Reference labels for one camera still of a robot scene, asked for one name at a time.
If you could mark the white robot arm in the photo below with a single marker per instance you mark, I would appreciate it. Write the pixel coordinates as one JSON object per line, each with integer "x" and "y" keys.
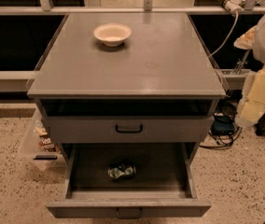
{"x": 259, "y": 43}

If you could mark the red snack bag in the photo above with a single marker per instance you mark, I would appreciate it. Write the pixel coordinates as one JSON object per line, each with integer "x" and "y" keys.
{"x": 45, "y": 142}

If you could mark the closed grey top drawer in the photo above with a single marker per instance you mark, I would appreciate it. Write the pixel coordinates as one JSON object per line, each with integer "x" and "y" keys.
{"x": 127, "y": 129}

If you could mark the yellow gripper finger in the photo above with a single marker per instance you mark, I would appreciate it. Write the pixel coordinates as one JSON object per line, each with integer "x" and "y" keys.
{"x": 246, "y": 40}
{"x": 252, "y": 105}

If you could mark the blue box on floor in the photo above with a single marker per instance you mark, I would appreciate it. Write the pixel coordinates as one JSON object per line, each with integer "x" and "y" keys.
{"x": 222, "y": 126}

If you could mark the diagonal metal rod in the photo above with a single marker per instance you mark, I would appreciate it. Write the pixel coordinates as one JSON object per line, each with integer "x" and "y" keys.
{"x": 237, "y": 69}

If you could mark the green crushed can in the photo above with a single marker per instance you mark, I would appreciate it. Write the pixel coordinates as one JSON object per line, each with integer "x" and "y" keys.
{"x": 121, "y": 171}

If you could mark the white paper bowl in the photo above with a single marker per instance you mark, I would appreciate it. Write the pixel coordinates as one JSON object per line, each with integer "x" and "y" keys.
{"x": 112, "y": 34}

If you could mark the grey drawer cabinet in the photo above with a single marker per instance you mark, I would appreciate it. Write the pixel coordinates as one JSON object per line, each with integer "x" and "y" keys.
{"x": 161, "y": 70}

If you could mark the clear plastic snack bin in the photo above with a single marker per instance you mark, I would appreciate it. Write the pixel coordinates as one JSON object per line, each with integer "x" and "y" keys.
{"x": 33, "y": 152}

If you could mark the open grey middle drawer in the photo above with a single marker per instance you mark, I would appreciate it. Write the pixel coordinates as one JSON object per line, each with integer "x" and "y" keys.
{"x": 162, "y": 187}

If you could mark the white power strip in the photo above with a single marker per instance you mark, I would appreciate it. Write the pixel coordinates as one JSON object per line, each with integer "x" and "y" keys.
{"x": 232, "y": 6}

